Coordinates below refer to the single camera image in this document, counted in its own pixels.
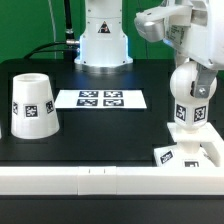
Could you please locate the white marker sheet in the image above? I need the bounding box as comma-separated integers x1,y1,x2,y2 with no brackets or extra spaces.
55,90,147,109

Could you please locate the white lamp shade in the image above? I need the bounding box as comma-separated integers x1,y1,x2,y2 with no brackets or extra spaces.
11,73,59,139

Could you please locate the white lamp base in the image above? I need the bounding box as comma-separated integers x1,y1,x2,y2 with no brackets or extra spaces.
154,122,216,168

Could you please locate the white right fence rail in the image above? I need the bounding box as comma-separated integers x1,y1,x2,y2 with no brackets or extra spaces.
201,122,224,167

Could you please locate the white fence rail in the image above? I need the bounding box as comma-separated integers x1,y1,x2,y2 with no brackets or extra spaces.
201,122,224,167
0,166,224,195

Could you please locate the black cable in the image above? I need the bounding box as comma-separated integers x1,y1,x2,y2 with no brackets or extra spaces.
23,41,80,60

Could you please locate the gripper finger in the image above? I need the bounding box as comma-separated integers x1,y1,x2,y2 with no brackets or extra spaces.
192,63,217,99

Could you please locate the white lamp bulb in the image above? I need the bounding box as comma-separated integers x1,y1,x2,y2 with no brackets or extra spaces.
170,61,217,132

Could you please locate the black cable connector post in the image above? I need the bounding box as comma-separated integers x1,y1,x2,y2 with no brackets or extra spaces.
63,0,74,61

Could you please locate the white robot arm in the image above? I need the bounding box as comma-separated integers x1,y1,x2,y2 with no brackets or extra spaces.
75,0,224,98

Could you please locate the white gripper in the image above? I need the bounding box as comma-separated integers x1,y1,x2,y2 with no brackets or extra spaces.
134,3,224,70

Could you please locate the white front fence rail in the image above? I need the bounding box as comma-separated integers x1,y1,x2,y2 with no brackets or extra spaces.
0,166,224,195

